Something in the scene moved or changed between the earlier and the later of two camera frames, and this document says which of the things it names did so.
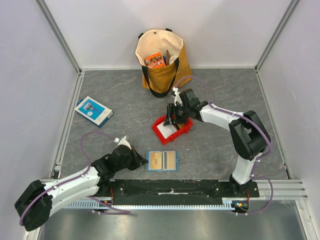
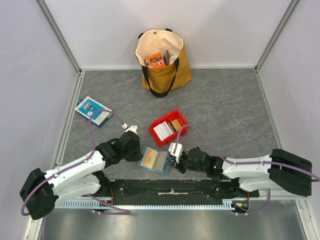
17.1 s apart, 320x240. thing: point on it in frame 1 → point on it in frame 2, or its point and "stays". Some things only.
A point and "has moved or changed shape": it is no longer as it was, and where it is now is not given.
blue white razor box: (94, 111) stays
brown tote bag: (160, 81) stays
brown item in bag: (167, 58) stays
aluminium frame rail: (282, 189) stays
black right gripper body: (171, 114) → (173, 163)
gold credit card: (156, 160) has moved or changed shape
